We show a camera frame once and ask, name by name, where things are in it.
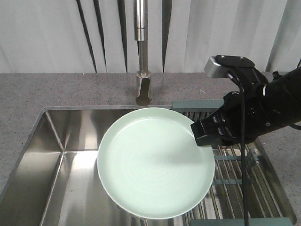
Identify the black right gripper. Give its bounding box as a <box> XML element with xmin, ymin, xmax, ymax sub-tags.
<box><xmin>190</xmin><ymin>68</ymin><xmax>268</xmax><ymax>146</ymax></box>

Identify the light green round plate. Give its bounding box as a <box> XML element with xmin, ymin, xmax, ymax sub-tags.
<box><xmin>97</xmin><ymin>107</ymin><xmax>215</xmax><ymax>220</ymax></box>

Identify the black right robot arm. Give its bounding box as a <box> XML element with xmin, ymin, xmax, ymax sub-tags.
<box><xmin>191</xmin><ymin>68</ymin><xmax>301</xmax><ymax>146</ymax></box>

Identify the teal roll-up drying rack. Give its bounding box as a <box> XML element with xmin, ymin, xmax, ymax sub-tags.
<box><xmin>172</xmin><ymin>99</ymin><xmax>293</xmax><ymax>226</ymax></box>

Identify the stainless steel faucet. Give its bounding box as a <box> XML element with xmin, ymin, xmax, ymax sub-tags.
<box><xmin>134</xmin><ymin>0</ymin><xmax>151</xmax><ymax>106</ymax></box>

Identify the stainless steel sink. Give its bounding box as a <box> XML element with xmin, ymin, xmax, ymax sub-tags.
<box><xmin>0</xmin><ymin>107</ymin><xmax>182</xmax><ymax>226</ymax></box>

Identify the white pleated curtain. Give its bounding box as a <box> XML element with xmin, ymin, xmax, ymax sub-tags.
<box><xmin>0</xmin><ymin>0</ymin><xmax>301</xmax><ymax>73</ymax></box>

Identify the black camera cable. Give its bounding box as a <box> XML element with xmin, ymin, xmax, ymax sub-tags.
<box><xmin>227</xmin><ymin>73</ymin><xmax>249</xmax><ymax>226</ymax></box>

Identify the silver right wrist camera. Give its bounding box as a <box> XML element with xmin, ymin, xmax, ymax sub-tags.
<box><xmin>204</xmin><ymin>55</ymin><xmax>255</xmax><ymax>78</ymax></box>

